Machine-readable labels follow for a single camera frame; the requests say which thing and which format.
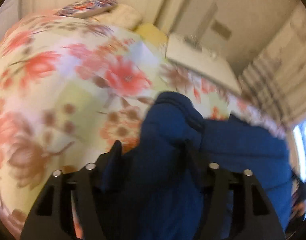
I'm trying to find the printed curtain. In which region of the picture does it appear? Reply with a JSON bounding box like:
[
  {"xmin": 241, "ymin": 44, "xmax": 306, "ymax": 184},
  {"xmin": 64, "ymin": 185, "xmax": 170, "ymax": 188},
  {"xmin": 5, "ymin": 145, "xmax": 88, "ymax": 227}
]
[{"xmin": 238, "ymin": 2, "xmax": 306, "ymax": 128}]

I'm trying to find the white fluffy pillow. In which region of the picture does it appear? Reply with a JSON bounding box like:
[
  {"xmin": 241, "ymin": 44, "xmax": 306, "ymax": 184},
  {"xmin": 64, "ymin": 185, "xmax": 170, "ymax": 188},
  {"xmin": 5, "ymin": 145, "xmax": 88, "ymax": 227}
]
[{"xmin": 91, "ymin": 4, "xmax": 143, "ymax": 30}]

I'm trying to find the white nightstand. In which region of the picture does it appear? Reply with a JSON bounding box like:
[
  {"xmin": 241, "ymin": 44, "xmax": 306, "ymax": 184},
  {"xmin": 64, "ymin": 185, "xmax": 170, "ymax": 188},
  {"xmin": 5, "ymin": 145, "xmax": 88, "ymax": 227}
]
[{"xmin": 165, "ymin": 34, "xmax": 242, "ymax": 95}]

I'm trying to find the patterned embroidered pillow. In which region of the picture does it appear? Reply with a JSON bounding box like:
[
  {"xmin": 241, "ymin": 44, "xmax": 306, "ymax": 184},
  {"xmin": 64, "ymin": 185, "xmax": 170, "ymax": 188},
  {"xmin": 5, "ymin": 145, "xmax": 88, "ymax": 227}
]
[{"xmin": 53, "ymin": 0, "xmax": 118, "ymax": 19}]

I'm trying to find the blue puffer jacket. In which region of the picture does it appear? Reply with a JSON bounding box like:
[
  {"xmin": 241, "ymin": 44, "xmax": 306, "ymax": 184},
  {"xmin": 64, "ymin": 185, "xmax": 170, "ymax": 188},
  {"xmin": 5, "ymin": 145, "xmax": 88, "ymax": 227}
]
[{"xmin": 93, "ymin": 91, "xmax": 294, "ymax": 240}]

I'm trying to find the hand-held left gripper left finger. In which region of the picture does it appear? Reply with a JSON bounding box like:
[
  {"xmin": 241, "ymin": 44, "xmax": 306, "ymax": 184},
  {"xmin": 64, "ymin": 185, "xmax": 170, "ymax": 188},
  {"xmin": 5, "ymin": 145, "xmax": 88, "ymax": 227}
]
[{"xmin": 20, "ymin": 140, "xmax": 123, "ymax": 240}]

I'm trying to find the yellow pillow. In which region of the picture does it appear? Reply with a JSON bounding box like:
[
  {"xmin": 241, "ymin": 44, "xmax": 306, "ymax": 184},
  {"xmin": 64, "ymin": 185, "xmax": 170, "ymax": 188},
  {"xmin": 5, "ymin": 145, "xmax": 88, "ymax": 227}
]
[{"xmin": 135, "ymin": 22, "xmax": 168, "ymax": 45}]

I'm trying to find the floral bed sheet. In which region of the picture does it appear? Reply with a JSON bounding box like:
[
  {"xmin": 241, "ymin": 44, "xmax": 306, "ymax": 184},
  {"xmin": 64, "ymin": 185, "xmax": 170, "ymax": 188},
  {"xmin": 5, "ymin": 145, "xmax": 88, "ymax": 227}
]
[{"xmin": 0, "ymin": 15, "xmax": 286, "ymax": 238}]

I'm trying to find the gold wall socket panel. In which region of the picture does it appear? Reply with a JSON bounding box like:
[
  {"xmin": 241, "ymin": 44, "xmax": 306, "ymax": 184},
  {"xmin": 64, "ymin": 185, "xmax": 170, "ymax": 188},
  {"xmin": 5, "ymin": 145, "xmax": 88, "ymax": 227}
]
[{"xmin": 210, "ymin": 20, "xmax": 232, "ymax": 39}]

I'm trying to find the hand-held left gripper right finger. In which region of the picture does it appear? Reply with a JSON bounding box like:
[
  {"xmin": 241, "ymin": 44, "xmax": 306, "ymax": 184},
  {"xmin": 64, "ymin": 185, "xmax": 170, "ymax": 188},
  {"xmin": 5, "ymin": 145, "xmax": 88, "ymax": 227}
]
[{"xmin": 184, "ymin": 140, "xmax": 287, "ymax": 240}]

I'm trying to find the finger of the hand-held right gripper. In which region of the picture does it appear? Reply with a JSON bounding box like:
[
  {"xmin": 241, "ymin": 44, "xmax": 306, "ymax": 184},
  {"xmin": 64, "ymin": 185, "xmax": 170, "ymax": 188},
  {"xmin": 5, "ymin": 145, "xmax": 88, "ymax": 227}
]
[{"xmin": 292, "ymin": 171, "xmax": 306, "ymax": 205}]

